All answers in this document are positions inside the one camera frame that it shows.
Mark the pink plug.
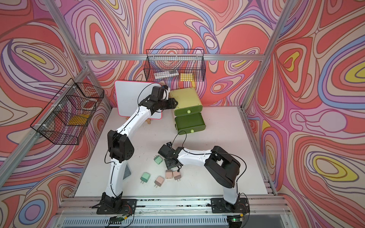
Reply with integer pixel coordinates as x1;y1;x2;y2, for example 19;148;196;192
165;170;173;179
155;176;165;188
173;171;182;181

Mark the green plug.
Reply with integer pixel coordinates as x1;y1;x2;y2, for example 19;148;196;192
140;172;151;184
154;155;163;165

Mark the yellow green drawer cabinet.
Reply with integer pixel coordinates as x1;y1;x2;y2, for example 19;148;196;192
169;87;202;108

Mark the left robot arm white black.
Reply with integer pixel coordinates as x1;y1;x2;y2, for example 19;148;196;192
103;85;178;199

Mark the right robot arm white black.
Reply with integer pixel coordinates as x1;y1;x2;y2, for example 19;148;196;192
158;142;240;205

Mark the pink framed whiteboard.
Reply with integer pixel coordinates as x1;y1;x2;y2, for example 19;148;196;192
115;81;162;117

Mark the grey remote in back basket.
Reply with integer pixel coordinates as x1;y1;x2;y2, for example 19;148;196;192
154;69;179;79

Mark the yellow sponge in back basket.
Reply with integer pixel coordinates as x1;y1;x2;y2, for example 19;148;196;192
180;73;194;82

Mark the grey felt eraser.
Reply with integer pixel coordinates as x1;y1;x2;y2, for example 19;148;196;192
123;164;131;180

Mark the tape roll in left basket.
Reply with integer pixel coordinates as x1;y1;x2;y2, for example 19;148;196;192
79;99;96;111

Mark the yellow item in left basket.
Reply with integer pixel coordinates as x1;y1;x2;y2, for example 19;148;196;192
67;114;90;126

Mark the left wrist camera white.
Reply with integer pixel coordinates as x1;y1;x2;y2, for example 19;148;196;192
163;85;171;100

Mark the back black wire basket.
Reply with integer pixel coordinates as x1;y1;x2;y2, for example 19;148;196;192
144;48;206;82

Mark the black wire basket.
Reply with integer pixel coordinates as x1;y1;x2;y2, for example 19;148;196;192
144;48;206;82
30;79;105;145

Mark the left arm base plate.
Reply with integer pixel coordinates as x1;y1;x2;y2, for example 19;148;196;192
97;199;137;215

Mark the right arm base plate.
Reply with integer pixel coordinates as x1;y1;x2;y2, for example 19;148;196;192
210;197;250;215

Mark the left black wire basket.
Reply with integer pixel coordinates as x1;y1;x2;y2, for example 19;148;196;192
30;79;105;145

